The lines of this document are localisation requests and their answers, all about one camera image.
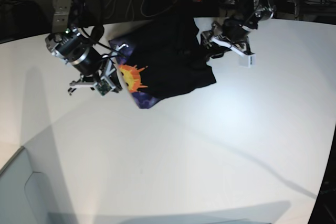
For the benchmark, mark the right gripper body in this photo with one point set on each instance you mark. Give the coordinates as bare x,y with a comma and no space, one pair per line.
72,47

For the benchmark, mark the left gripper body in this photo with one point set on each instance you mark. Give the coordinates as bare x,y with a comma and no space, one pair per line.
234,30

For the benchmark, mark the black T-shirt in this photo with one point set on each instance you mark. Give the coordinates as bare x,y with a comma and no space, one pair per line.
162,59

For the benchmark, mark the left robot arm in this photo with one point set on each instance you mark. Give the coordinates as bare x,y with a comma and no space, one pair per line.
257,9

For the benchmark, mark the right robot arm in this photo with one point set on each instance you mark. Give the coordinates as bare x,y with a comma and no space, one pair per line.
71,14

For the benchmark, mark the black office chair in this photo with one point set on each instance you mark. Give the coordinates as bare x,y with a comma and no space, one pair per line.
21,19

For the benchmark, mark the white wrist camera left mount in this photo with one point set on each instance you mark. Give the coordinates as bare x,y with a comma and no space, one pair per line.
246,57

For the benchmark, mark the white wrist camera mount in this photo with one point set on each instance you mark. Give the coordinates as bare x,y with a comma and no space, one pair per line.
246,57
102,79

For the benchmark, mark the white wrist camera right mount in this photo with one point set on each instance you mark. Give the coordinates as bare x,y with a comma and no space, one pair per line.
102,79

